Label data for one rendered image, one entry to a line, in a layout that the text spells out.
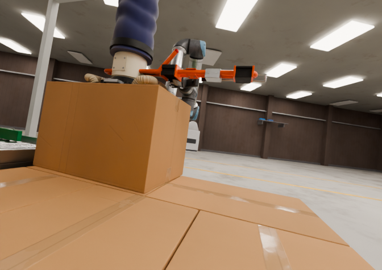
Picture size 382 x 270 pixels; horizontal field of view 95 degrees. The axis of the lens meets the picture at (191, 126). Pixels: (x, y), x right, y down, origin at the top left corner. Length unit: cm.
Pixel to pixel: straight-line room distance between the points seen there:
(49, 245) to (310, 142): 1382
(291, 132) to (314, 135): 164
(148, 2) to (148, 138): 73
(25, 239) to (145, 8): 100
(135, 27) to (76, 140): 61
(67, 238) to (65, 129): 57
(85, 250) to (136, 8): 98
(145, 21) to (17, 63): 1270
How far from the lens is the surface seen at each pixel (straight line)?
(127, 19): 107
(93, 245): 43
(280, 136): 1261
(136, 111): 70
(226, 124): 1098
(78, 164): 88
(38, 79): 452
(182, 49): 147
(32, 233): 50
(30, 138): 200
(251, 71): 82
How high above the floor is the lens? 77
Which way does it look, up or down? 3 degrees up
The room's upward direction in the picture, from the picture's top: 7 degrees clockwise
